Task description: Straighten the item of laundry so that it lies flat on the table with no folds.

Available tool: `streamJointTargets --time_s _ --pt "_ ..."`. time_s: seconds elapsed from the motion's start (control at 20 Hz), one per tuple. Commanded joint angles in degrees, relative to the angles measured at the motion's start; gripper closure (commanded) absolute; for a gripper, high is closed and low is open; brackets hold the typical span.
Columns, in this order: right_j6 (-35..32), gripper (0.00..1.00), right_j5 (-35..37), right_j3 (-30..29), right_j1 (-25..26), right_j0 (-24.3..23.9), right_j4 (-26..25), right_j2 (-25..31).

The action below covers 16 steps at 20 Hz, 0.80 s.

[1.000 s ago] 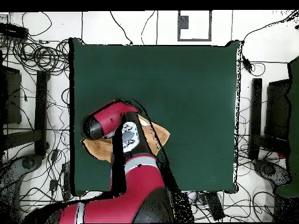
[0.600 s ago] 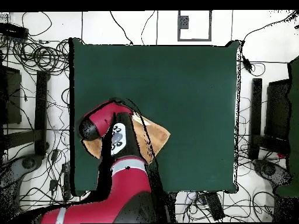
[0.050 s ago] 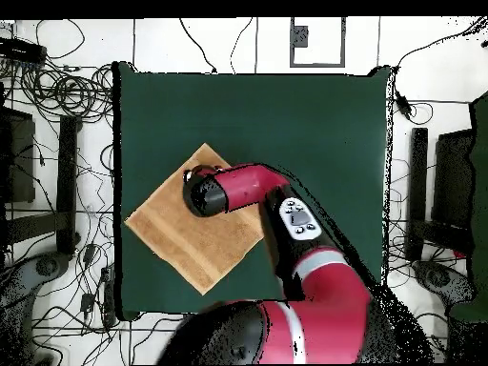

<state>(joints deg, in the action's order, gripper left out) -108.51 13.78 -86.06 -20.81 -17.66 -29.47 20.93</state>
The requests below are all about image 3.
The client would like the tan terry towel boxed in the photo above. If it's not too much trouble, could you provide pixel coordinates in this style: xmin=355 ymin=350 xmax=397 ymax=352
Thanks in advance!
xmin=124 ymin=142 xmax=266 ymax=296

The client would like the dark green table cloth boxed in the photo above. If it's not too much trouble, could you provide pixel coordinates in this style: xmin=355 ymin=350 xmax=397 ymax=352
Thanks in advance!
xmin=112 ymin=61 xmax=392 ymax=321

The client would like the black stand foot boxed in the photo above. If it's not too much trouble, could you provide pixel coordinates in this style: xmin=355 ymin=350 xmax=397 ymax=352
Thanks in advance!
xmin=55 ymin=114 xmax=81 ymax=255
xmin=404 ymin=127 xmax=429 ymax=262

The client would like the gray floor outlet box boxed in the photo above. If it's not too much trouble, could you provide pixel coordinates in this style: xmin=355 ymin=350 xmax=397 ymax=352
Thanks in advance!
xmin=291 ymin=25 xmax=309 ymax=49

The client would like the small black adapter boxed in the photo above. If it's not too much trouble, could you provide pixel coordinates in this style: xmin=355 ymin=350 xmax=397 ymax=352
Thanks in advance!
xmin=79 ymin=292 xmax=95 ymax=315

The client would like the black equipment box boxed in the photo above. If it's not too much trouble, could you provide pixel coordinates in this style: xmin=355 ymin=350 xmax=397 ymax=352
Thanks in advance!
xmin=434 ymin=128 xmax=474 ymax=230
xmin=0 ymin=107 xmax=36 ymax=204

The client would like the dark wheeled base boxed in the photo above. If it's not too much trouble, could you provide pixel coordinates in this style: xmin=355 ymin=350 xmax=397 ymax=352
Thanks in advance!
xmin=0 ymin=253 xmax=71 ymax=306
xmin=413 ymin=260 xmax=476 ymax=306

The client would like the black power adapter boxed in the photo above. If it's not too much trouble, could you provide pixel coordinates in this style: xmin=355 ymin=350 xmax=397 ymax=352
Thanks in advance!
xmin=394 ymin=89 xmax=415 ymax=121

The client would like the black power strip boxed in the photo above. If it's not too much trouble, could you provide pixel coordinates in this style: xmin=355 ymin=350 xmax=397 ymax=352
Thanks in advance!
xmin=0 ymin=36 xmax=48 ymax=65

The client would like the black coiled cable bundle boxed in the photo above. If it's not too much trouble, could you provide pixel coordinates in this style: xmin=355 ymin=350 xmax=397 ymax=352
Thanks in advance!
xmin=20 ymin=62 xmax=114 ymax=119

